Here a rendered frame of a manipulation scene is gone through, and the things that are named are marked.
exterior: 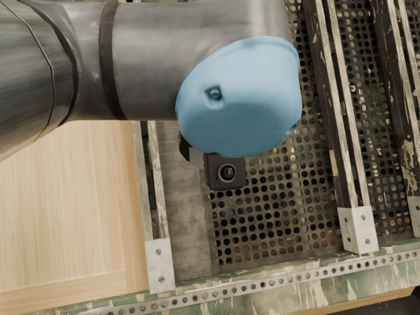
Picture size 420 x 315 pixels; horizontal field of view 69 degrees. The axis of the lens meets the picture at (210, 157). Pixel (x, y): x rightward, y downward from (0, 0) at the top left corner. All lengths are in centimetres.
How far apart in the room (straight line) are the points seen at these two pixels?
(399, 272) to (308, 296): 28
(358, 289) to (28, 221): 88
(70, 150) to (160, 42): 71
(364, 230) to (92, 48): 87
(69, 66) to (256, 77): 9
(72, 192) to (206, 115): 72
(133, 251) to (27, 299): 27
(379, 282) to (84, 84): 95
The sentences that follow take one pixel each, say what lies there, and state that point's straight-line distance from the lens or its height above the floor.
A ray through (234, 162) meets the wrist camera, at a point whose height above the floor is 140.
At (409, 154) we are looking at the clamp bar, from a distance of 110.
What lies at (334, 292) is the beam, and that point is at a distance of 97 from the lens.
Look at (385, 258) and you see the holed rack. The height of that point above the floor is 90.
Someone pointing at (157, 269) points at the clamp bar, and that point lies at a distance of 80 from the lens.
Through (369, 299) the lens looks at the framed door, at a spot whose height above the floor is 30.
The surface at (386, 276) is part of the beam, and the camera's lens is 105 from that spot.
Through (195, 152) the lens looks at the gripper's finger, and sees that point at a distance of 45.
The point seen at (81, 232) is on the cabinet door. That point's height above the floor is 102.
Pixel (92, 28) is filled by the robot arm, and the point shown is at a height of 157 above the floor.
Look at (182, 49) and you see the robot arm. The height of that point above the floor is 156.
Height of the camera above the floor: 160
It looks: 33 degrees down
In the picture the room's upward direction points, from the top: straight up
